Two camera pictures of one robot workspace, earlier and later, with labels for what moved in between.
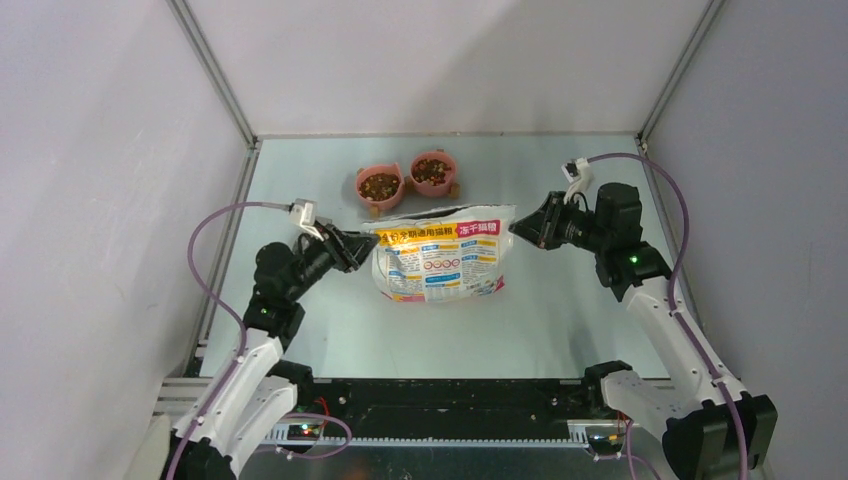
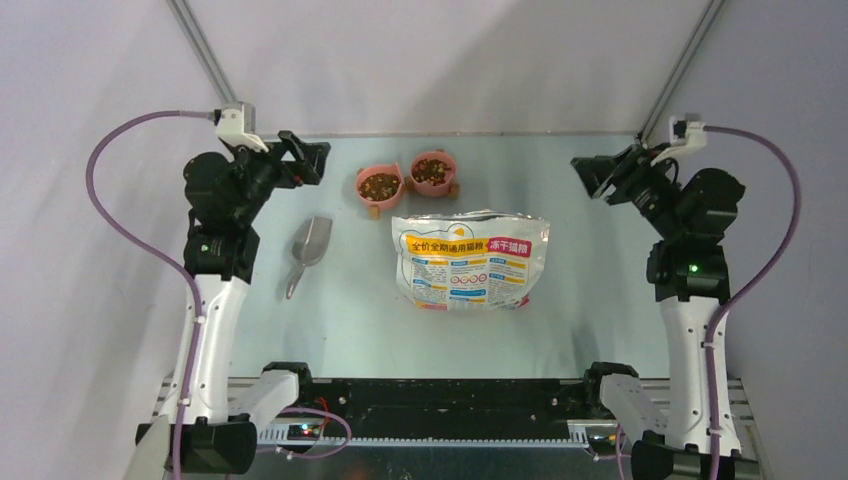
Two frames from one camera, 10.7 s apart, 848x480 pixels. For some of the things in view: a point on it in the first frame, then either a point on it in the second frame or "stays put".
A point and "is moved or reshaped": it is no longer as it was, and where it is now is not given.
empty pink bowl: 433,174 stays put
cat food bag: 443,253 is moved or reshaped
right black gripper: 540,227 to 627,168
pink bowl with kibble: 379,187 stays put
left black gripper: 347,249 to 297,173
